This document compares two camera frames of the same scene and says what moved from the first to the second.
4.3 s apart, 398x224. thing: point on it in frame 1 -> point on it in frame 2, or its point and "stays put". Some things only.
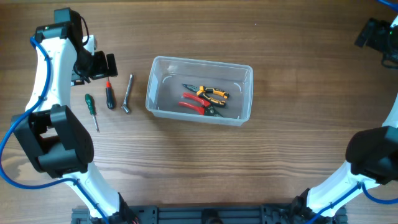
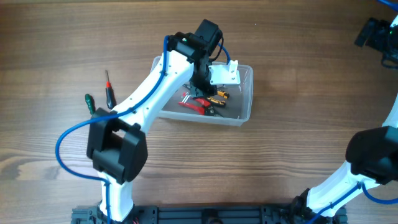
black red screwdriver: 110,96 stays put
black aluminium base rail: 231,214 stays put
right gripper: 362,34 stays put
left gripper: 111,65 -> 199,91
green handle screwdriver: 92,109 stays put
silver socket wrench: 124,106 -> 186,98
